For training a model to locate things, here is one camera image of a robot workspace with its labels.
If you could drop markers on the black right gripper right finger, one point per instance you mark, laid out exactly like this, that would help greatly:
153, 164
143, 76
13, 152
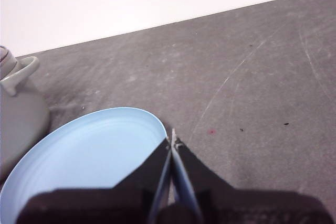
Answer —
236, 205

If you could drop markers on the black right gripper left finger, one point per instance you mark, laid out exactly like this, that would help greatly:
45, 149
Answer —
110, 205

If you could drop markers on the light blue round plate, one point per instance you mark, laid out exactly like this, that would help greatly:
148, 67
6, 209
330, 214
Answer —
92, 150

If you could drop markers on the pale green electric steamer pot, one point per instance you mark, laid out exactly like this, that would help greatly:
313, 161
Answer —
21, 119

